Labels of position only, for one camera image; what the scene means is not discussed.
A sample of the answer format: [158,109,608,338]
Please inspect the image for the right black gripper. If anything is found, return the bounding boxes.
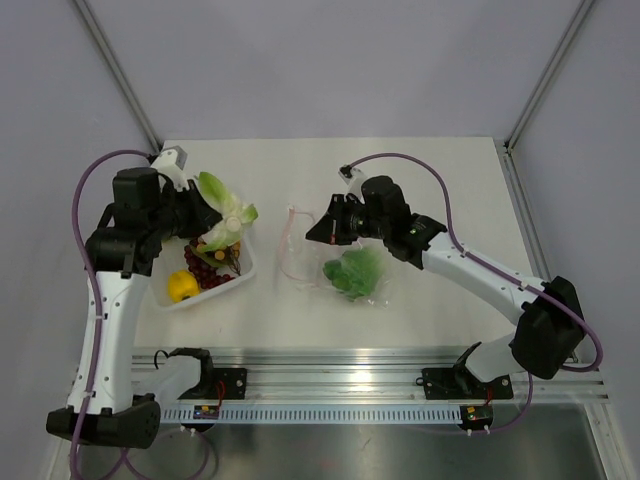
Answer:
[308,194,390,246]

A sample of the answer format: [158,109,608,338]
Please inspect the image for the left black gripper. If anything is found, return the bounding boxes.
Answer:
[148,178,220,240]

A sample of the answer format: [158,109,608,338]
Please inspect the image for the clear zip top bag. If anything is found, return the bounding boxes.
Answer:
[277,205,393,308]

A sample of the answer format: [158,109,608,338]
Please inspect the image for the green lettuce head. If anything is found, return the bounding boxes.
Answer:
[322,247,385,302]

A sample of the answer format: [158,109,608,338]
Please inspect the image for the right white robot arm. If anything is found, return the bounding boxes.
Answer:
[305,176,585,396]

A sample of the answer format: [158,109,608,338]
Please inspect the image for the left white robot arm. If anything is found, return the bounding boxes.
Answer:
[46,167,221,449]

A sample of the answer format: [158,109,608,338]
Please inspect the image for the white plastic food tray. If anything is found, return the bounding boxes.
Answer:
[148,236,257,313]

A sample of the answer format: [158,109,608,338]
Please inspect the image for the brown longan bunch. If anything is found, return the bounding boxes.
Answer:
[189,239,241,263]

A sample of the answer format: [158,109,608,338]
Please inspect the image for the red grape bunch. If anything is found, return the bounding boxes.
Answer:
[184,244,235,290]

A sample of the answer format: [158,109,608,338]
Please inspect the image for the yellow bell pepper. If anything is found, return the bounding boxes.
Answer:
[167,270,200,304]

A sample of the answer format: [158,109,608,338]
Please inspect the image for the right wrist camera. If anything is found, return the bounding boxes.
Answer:
[339,164,368,198]

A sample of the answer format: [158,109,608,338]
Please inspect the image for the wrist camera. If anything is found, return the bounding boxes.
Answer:
[151,146,189,191]
[339,164,368,198]

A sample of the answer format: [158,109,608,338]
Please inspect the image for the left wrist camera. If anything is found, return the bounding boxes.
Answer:
[151,146,189,191]

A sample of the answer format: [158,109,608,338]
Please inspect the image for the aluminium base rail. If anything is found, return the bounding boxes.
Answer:
[125,347,610,404]

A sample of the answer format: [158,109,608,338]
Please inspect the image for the white slotted cable duct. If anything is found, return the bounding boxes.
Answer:
[160,403,461,425]

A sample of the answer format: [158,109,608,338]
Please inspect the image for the left aluminium frame post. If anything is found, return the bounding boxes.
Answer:
[70,0,163,153]

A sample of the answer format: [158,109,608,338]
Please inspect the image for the aluminium frame post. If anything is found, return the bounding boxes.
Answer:
[504,0,599,154]
[70,0,163,153]

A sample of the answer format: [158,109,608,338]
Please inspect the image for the right aluminium frame post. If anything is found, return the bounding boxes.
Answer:
[504,0,599,154]

